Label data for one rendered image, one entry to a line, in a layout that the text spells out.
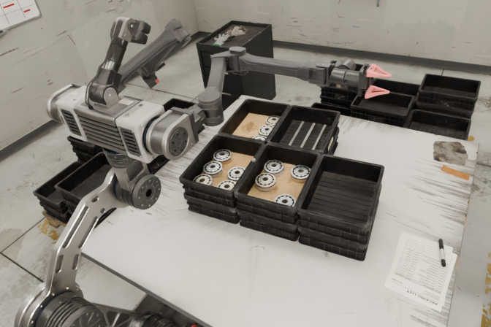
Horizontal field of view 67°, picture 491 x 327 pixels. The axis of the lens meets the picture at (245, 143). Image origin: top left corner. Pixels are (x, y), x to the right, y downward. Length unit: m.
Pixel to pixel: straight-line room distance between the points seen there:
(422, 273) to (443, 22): 3.44
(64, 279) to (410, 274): 1.33
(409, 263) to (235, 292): 0.74
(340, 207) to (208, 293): 0.68
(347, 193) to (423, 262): 0.42
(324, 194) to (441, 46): 3.32
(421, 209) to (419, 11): 3.10
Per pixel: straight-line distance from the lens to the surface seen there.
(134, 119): 1.18
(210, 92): 1.29
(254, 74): 3.49
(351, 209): 1.76
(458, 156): 2.36
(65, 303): 1.53
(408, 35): 4.86
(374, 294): 1.67
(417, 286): 1.72
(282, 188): 1.84
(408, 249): 1.82
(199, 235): 1.87
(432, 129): 3.13
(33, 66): 4.44
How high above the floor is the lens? 2.10
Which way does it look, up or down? 36 degrees down
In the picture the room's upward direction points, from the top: 7 degrees counter-clockwise
